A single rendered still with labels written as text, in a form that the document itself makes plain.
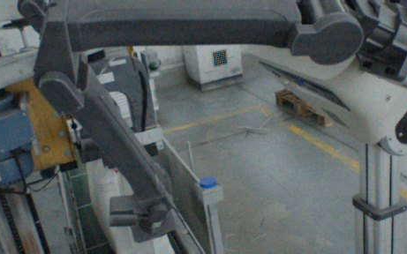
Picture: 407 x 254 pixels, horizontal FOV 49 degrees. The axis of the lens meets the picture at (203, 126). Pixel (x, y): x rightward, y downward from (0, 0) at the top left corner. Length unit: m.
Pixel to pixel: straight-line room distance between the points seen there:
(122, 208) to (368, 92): 0.54
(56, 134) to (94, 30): 0.98
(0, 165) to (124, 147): 0.64
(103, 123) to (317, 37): 0.35
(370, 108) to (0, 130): 0.89
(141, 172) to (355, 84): 0.42
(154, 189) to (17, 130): 0.53
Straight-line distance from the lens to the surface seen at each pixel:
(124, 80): 1.53
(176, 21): 0.60
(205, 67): 5.34
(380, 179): 1.22
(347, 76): 0.85
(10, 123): 1.27
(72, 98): 0.65
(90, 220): 2.50
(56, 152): 1.58
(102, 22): 0.60
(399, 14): 0.70
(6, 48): 4.24
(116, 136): 0.75
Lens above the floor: 1.65
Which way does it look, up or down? 22 degrees down
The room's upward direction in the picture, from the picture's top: 9 degrees counter-clockwise
